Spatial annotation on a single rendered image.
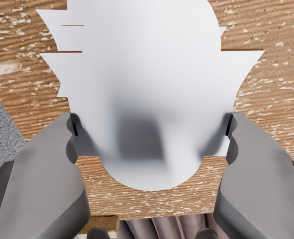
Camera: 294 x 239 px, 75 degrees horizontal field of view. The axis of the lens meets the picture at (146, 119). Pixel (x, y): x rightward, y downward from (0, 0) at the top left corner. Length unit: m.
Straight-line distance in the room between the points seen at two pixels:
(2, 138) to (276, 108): 0.33
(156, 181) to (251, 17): 0.15
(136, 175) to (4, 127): 0.20
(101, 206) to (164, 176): 0.18
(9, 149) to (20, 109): 0.09
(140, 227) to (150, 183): 0.24
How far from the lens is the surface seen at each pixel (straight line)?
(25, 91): 0.23
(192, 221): 0.38
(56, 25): 0.18
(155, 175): 0.16
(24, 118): 0.25
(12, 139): 0.31
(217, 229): 0.42
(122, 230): 0.43
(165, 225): 0.39
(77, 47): 0.17
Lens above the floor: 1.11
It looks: 59 degrees down
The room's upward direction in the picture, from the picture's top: 178 degrees counter-clockwise
